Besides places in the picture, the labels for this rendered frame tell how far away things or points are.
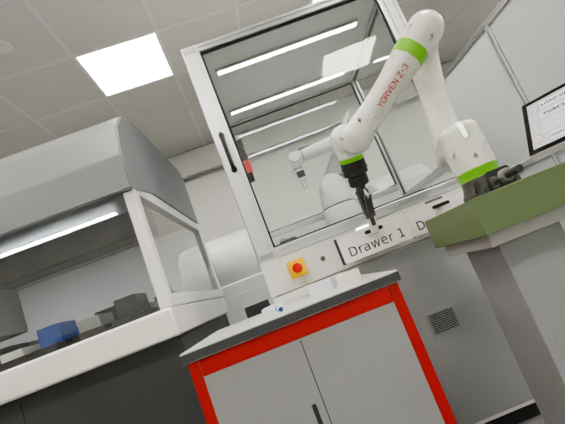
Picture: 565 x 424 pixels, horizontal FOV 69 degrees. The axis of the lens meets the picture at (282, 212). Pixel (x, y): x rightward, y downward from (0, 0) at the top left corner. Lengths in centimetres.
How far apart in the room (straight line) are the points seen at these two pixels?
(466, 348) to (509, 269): 63
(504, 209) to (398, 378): 52
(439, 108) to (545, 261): 62
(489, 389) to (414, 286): 48
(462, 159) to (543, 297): 45
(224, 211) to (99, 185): 349
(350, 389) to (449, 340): 76
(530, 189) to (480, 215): 16
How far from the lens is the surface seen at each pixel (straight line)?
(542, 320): 137
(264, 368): 116
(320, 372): 116
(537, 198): 128
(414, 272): 180
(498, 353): 193
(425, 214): 182
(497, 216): 122
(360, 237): 167
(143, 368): 165
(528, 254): 136
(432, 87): 164
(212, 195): 512
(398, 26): 214
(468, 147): 140
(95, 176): 168
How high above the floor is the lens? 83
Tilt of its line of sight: 10 degrees up
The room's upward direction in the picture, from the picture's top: 21 degrees counter-clockwise
